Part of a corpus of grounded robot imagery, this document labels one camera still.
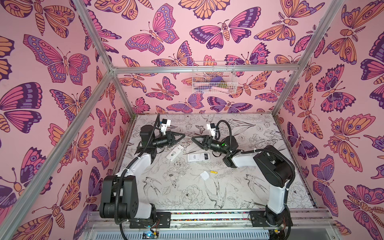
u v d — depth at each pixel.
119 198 0.41
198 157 0.95
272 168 0.51
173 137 0.74
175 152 0.97
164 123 0.76
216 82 0.93
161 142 0.72
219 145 0.75
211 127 0.79
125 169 0.48
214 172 0.90
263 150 0.57
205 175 0.89
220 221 0.74
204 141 0.74
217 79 0.95
